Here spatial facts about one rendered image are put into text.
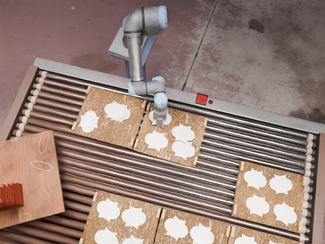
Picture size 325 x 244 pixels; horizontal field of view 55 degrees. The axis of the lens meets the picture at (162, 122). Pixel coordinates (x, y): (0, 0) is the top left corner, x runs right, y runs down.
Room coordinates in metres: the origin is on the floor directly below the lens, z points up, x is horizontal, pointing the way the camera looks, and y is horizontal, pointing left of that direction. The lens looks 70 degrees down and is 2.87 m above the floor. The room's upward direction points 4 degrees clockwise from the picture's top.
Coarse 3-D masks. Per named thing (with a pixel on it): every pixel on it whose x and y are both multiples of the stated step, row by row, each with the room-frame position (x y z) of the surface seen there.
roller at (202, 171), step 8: (24, 128) 0.59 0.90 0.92; (32, 128) 0.59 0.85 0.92; (40, 128) 0.60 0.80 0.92; (56, 136) 0.55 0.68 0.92; (64, 136) 0.55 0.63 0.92; (72, 136) 0.56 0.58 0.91; (88, 144) 0.51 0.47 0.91; (96, 144) 0.51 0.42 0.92; (104, 144) 0.52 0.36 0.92; (120, 152) 0.47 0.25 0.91; (128, 152) 0.48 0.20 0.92; (136, 152) 0.48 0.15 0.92; (152, 160) 0.44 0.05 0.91; (160, 160) 0.44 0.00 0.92; (184, 168) 0.40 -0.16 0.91; (192, 168) 0.40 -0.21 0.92; (200, 168) 0.41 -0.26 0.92; (216, 176) 0.37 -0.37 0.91; (224, 176) 0.37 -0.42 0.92; (232, 176) 0.37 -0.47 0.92; (304, 192) 0.31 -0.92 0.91
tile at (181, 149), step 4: (176, 144) 0.55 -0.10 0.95; (180, 144) 0.55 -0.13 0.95; (184, 144) 0.55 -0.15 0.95; (188, 144) 0.55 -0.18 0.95; (172, 148) 0.52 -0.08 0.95; (176, 148) 0.52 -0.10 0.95; (180, 148) 0.52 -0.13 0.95; (184, 148) 0.52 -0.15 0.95; (188, 148) 0.53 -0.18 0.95; (192, 148) 0.53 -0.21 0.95; (176, 152) 0.49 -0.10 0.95; (180, 152) 0.49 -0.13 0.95; (184, 152) 0.50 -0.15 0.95; (188, 152) 0.50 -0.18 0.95; (192, 152) 0.50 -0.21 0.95; (180, 156) 0.47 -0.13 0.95; (184, 156) 0.47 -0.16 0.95; (188, 156) 0.47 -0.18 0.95
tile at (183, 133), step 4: (180, 124) 0.68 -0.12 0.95; (176, 128) 0.65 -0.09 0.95; (180, 128) 0.66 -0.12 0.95; (184, 128) 0.66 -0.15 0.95; (188, 128) 0.66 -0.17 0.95; (172, 132) 0.62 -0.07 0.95; (176, 132) 0.63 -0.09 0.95; (180, 132) 0.63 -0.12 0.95; (184, 132) 0.63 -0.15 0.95; (188, 132) 0.63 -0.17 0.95; (192, 132) 0.63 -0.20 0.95; (176, 136) 0.60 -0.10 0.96; (180, 136) 0.60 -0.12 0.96; (184, 136) 0.60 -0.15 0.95; (188, 136) 0.61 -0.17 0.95; (192, 136) 0.61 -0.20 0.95; (176, 140) 0.57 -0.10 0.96; (180, 140) 0.57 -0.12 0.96; (184, 140) 0.57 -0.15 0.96; (188, 140) 0.57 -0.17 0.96
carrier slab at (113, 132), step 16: (96, 96) 0.84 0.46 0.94; (112, 96) 0.85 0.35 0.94; (128, 96) 0.86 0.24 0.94; (80, 112) 0.72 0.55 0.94; (96, 112) 0.73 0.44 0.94; (80, 128) 0.61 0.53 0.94; (96, 128) 0.62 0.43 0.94; (112, 128) 0.63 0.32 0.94; (128, 128) 0.63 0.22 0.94; (128, 144) 0.53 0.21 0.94
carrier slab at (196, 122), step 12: (168, 108) 0.79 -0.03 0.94; (144, 120) 0.70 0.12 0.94; (180, 120) 0.72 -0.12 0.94; (192, 120) 0.72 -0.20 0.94; (204, 120) 0.73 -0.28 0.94; (144, 132) 0.62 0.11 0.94; (168, 132) 0.63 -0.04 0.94; (144, 144) 0.53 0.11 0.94; (168, 144) 0.55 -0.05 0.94; (192, 144) 0.56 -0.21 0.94; (156, 156) 0.46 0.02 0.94; (168, 156) 0.47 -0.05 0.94; (192, 156) 0.48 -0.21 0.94
